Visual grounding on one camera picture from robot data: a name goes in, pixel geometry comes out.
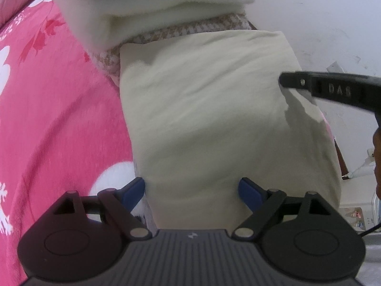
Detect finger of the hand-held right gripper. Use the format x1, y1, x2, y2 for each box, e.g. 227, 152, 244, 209
278, 71, 381, 114

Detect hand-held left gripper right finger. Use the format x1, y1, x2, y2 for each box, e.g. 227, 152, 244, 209
232, 177, 343, 241

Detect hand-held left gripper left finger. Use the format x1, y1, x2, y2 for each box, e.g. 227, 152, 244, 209
42, 177, 152, 241

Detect beige pants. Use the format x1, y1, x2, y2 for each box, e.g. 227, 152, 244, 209
119, 31, 342, 233

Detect white printed box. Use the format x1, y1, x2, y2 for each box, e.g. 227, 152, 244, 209
342, 205, 381, 231

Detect pink floral bed blanket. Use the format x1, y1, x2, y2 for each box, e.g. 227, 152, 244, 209
0, 0, 155, 286

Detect cream folded cloth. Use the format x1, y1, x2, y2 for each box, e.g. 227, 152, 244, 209
52, 0, 258, 51

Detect pink grey floral quilt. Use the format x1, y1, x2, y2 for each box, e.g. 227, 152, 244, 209
0, 0, 54, 27

